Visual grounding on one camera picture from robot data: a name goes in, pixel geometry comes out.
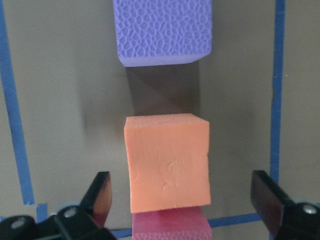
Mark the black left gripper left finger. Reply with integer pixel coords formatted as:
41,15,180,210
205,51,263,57
50,171,116,240

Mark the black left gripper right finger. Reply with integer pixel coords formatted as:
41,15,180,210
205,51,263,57
250,170,320,240

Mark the orange foam cube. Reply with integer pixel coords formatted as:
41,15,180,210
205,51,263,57
124,113,211,214

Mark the pink foam cube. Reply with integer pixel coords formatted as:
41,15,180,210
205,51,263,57
132,206,212,240

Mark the purple foam cube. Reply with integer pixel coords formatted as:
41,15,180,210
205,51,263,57
113,0,213,68

